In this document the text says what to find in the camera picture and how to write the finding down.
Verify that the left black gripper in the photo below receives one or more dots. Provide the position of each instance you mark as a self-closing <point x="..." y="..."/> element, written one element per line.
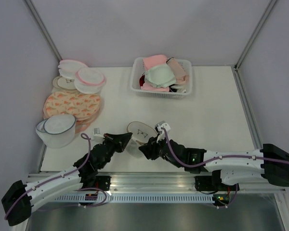
<point x="123" y="138"/>

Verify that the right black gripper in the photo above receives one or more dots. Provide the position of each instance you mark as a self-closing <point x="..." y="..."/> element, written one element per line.
<point x="148" y="149"/>

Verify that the beige trimmed mesh laundry bag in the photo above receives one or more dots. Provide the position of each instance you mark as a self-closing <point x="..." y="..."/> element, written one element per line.
<point x="141" y="133"/>

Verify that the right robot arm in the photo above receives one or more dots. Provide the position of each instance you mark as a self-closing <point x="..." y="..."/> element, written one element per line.
<point x="270" y="162"/>

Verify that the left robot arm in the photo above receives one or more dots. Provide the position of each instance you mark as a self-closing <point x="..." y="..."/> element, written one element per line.
<point x="22" y="199"/>

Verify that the carrot print laundry bag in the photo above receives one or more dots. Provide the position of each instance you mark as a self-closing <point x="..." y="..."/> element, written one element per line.
<point x="80" y="105"/>

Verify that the pink trimmed mesh laundry bag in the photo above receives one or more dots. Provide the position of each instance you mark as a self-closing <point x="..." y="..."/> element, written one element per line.
<point x="89" y="81"/>

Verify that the beige flat laundry bag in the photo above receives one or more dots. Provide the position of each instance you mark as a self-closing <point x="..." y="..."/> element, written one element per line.
<point x="63" y="83"/>

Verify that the pink trimmed bag at back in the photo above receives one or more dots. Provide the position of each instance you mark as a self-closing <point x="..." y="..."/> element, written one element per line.
<point x="68" y="68"/>

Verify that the white plastic basket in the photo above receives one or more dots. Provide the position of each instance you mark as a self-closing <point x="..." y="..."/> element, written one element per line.
<point x="138" y="85"/>

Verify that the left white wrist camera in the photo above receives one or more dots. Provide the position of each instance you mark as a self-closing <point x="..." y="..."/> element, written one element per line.
<point x="97" y="136"/>

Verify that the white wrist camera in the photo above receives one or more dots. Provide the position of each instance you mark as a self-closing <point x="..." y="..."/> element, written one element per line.
<point x="97" y="136"/>
<point x="159" y="127"/>

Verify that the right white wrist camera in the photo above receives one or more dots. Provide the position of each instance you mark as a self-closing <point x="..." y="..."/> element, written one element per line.
<point x="159" y="127"/>

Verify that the aluminium mounting rail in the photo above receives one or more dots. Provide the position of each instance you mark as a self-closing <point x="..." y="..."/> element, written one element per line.
<point x="168" y="182"/>

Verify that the white slotted cable duct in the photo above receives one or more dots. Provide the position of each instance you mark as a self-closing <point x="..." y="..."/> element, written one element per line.
<point x="137" y="198"/>

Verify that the left aluminium frame post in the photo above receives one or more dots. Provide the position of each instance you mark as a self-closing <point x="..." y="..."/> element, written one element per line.
<point x="42" y="28"/>

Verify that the aluminium frame post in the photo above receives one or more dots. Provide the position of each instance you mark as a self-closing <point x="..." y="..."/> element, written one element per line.
<point x="42" y="28"/>
<point x="259" y="26"/>

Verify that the right aluminium frame post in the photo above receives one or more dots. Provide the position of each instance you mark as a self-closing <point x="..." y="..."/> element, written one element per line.
<point x="259" y="26"/>

